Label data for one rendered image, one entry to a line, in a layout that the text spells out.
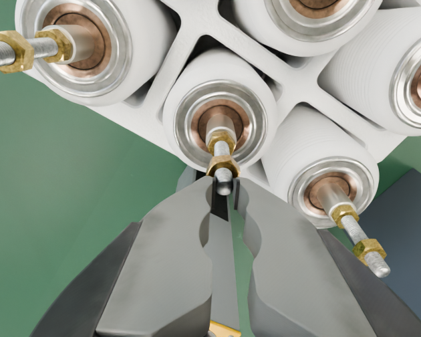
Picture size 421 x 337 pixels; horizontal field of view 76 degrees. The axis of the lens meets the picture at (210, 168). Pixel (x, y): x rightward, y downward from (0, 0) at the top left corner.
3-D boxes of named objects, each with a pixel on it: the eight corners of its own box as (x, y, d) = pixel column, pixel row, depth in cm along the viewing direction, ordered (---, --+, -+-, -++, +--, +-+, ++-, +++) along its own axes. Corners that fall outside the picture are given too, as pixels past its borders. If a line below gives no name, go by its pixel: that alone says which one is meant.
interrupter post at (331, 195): (323, 176, 24) (339, 197, 21) (346, 185, 25) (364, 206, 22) (309, 197, 25) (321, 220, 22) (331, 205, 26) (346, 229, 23)
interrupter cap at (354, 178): (315, 141, 23) (317, 144, 22) (388, 172, 24) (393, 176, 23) (271, 209, 26) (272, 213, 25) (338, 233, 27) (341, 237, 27)
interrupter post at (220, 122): (221, 105, 21) (222, 118, 18) (240, 127, 22) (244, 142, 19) (199, 125, 22) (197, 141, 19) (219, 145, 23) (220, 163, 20)
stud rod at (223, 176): (211, 133, 20) (210, 186, 14) (222, 126, 20) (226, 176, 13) (219, 143, 21) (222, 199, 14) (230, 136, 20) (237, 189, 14)
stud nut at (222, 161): (200, 164, 15) (200, 171, 15) (224, 148, 15) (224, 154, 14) (220, 187, 16) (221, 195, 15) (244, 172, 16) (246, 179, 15)
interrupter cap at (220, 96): (224, 55, 19) (224, 56, 19) (285, 128, 22) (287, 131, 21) (154, 124, 22) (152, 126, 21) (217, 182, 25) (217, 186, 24)
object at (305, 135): (270, 83, 38) (311, 128, 22) (329, 109, 39) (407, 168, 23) (241, 142, 42) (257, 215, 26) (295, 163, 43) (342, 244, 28)
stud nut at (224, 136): (202, 139, 19) (202, 144, 18) (222, 125, 18) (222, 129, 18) (220, 159, 20) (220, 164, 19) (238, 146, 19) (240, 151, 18)
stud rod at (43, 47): (62, 33, 17) (-32, 39, 11) (77, 39, 18) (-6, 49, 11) (60, 48, 18) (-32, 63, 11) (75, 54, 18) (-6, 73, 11)
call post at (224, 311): (227, 169, 52) (242, 331, 25) (208, 195, 55) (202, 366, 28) (196, 152, 50) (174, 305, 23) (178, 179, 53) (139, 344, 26)
